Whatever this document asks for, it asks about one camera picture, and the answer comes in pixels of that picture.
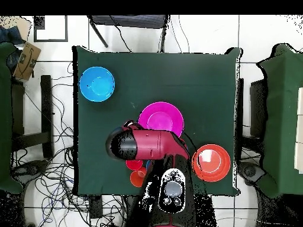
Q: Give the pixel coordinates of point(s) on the large pink bowl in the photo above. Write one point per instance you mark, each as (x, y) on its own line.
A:
(161, 115)

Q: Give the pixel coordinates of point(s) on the red cup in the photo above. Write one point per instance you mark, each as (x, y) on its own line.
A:
(133, 164)

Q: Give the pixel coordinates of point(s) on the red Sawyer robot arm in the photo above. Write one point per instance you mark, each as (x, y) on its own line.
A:
(151, 144)

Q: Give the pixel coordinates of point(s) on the dark green table cloth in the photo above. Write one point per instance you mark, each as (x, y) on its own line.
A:
(153, 78)

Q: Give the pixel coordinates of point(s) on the orange cup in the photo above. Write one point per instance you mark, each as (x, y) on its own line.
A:
(137, 178)

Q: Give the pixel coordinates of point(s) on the large light blue bowl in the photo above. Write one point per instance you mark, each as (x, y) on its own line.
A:
(97, 84)

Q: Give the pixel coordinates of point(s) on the large orange bowl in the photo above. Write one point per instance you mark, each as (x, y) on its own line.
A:
(211, 163)

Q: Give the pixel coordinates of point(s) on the black power strip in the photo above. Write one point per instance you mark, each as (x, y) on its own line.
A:
(95, 208)

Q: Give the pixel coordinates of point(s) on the black metal stand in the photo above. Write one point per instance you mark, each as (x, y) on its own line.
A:
(130, 21)

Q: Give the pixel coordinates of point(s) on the black box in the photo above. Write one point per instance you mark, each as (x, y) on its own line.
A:
(258, 106)

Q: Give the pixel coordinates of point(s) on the green cloth covered table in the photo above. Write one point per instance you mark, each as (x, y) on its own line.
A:
(4, 118)
(281, 118)

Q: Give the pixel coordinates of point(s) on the brown cardboard box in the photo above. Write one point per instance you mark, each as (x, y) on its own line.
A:
(27, 61)

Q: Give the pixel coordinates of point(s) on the blue fabric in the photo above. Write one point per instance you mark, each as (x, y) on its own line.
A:
(9, 35)

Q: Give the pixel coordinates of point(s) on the black bench frame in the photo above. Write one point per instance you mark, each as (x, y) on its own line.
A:
(46, 106)

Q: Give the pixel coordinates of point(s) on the black square frame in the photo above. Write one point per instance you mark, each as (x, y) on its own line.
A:
(39, 22)

